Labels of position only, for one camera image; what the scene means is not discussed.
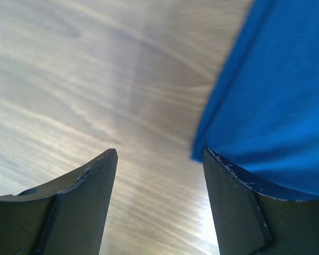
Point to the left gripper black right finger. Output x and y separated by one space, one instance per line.
255 216

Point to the blue printed t shirt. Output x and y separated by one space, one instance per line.
263 113

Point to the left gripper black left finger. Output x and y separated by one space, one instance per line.
66 215

